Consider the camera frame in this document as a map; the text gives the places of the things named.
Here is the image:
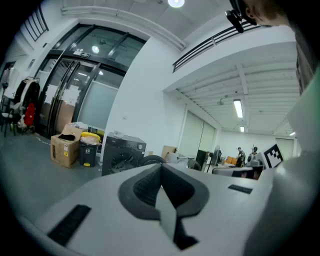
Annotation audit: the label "metal garment rack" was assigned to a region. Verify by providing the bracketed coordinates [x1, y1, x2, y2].
[13, 76, 41, 135]

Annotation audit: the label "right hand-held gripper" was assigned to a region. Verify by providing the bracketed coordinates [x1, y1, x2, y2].
[211, 143, 285, 181]

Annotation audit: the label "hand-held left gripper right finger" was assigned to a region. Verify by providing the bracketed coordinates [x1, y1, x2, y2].
[162, 163, 270, 256]

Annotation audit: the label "person's brown printed t-shirt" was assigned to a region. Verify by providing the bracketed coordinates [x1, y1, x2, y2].
[294, 24, 317, 95]

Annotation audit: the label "red hanging garment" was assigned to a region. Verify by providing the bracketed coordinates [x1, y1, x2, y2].
[24, 102, 36, 126]

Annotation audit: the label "black round-back chair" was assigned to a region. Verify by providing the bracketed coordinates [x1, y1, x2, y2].
[187, 159, 202, 171]

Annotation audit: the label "round black washer door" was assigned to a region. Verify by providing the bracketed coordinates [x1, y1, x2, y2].
[139, 154, 167, 167]

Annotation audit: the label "flat cardboard panel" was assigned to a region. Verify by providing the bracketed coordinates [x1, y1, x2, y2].
[161, 145, 179, 161]

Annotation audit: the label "black yellow-lidded trash bin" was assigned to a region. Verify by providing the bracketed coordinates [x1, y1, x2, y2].
[79, 131, 102, 168]

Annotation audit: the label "black chair with white seat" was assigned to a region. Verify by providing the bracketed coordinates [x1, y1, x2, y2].
[0, 97, 18, 138]

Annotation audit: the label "black-framed transom window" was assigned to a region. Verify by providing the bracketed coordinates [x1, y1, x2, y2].
[51, 23, 147, 73]

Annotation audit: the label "black-framed glass door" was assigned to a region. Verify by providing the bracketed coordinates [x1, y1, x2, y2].
[34, 49, 126, 141]

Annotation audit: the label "white window blinds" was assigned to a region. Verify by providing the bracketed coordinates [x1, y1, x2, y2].
[178, 109, 216, 160]

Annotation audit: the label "black hanging coat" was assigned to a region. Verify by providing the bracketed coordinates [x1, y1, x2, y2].
[13, 80, 41, 111]

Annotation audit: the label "black washing machine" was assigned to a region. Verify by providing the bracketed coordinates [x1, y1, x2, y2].
[101, 132, 147, 177]

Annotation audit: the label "short black balcony railing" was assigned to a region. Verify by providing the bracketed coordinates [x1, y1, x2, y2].
[23, 4, 50, 42]

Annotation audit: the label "long black balcony railing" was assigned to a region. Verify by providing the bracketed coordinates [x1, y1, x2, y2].
[172, 21, 261, 73]

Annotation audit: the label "white paper sheet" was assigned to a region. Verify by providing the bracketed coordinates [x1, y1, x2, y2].
[61, 84, 81, 106]
[44, 84, 59, 105]

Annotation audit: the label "black pedestal fan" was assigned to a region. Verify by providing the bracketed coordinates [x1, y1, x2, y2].
[209, 144, 222, 167]

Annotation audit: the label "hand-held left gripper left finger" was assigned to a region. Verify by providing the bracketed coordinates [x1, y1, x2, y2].
[37, 163, 181, 256]

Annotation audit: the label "black head-mounted camera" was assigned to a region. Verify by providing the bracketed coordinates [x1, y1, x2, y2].
[225, 0, 258, 34]

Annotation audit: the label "translucent plastic bag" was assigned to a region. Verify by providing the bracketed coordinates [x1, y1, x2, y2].
[166, 152, 188, 169]

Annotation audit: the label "open cardboard box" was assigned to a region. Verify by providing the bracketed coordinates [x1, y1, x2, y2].
[50, 123, 84, 169]

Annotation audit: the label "person's head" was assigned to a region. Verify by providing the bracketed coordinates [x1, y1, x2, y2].
[243, 0, 291, 28]

